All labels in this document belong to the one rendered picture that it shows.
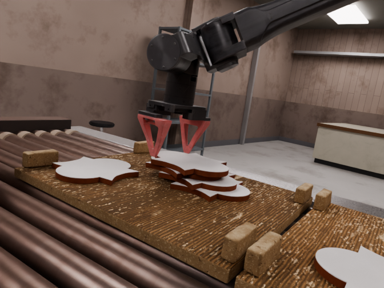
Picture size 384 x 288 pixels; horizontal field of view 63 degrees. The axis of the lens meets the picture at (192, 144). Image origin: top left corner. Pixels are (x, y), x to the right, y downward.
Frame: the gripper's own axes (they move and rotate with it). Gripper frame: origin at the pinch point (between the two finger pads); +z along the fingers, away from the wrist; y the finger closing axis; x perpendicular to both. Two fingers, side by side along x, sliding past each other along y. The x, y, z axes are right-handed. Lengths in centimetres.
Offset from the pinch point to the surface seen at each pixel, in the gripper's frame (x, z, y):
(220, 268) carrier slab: -25.2, 4.8, -19.7
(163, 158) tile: -2.0, 0.7, -4.4
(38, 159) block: 13.2, 3.6, -19.2
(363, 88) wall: 113, -72, 804
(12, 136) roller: 46.3, 7.1, -9.2
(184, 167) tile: -7.7, 0.6, -5.3
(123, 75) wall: 312, -15, 246
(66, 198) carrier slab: 0.3, 5.7, -21.5
